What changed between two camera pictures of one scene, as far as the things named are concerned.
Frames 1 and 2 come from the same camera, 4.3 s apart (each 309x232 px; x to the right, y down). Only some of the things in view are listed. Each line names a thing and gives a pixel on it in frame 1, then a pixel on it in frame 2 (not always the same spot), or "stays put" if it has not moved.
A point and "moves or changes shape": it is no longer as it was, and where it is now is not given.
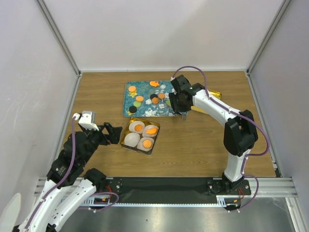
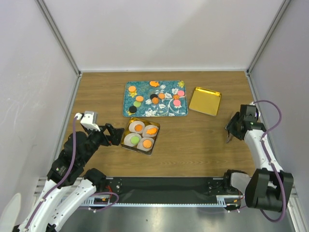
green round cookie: x=168 y=102 -> x=134 y=139
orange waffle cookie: x=147 y=144 stays put
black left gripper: x=114 y=132 stays put
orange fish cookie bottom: x=152 y=131 stays put
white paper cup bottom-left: x=132 y=139 stays put
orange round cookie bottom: x=138 y=127 stays put
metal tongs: x=183 y=114 moves or changes shape
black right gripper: x=175 y=108 -> x=230 y=126
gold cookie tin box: x=140 y=136 stays put
